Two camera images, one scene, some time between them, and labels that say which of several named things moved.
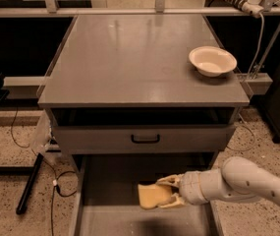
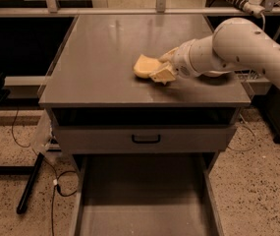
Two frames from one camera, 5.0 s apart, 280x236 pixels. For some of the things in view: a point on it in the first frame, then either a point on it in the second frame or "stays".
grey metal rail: [130, 11] stays
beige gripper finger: [171, 180] → [167, 57]
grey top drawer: [191, 139] stays
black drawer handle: [145, 142] stays
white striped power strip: [252, 5] stays
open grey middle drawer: [107, 200] stays
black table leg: [22, 205] stays
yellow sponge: [151, 196] → [144, 66]
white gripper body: [189, 188] → [181, 60]
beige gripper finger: [174, 204] → [165, 74]
